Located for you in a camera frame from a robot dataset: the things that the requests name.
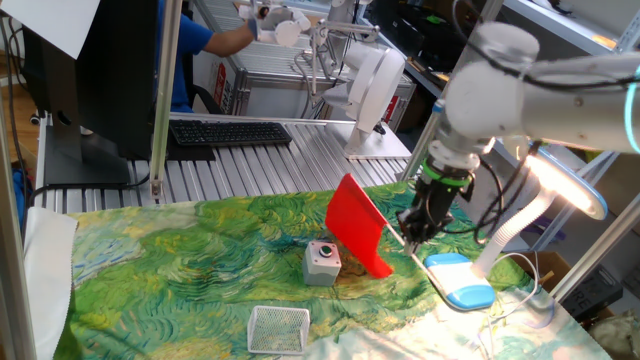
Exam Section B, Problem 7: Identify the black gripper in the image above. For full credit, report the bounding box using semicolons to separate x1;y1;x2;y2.
397;177;465;255

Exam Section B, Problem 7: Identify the red flag white stick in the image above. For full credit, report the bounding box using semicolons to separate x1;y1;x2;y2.
324;173;449;297

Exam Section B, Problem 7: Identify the bare person forearm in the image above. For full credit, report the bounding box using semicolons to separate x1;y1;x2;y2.
203;24;256;59

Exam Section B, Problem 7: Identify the blue white desk lamp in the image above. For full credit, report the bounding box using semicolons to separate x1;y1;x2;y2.
423;147;609;312

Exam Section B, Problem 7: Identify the grey box green push button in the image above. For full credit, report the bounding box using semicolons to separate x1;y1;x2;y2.
301;240;343;287

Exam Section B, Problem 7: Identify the brown cardboard box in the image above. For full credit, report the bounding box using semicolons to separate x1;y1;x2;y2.
509;251;571;296

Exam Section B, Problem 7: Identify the white haptic control device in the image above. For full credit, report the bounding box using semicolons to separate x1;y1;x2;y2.
238;0;412;161

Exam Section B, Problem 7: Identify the black plastic crate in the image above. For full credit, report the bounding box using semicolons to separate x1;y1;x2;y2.
562;267;624;321

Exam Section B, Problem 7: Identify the silver metal case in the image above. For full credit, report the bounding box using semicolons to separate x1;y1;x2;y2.
232;52;416;132

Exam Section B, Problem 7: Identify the black keyboard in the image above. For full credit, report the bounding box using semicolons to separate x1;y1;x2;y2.
168;119;294;148

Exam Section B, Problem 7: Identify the grey crumpled cloth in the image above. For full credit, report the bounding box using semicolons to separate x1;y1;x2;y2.
589;309;640;360

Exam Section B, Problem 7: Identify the black desk mat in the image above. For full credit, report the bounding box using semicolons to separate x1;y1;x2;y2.
167;132;216;162

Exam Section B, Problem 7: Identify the white metal shelf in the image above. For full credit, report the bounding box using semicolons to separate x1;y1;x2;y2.
502;0;640;59

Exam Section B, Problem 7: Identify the green painted landscape tablecloth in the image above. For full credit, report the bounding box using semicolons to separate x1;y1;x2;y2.
53;179;614;360

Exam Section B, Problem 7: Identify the black office chair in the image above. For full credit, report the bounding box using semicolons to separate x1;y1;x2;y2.
192;84;224;115

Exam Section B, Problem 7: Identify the person in blue shirt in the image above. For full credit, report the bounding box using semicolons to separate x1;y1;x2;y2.
155;0;215;114

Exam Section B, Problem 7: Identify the black computer monitor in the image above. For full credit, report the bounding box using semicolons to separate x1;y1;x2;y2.
22;0;159;187

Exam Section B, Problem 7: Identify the white paper sheet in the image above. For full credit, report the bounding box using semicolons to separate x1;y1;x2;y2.
0;0;101;60

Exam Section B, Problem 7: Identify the white lamp power cable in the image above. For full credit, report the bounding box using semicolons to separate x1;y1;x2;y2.
474;252;541;360

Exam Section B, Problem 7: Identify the white wire mesh basket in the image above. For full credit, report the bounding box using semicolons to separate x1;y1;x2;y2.
246;305;311;356

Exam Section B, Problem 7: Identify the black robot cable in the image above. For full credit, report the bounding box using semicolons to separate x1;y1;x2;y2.
444;0;640;246

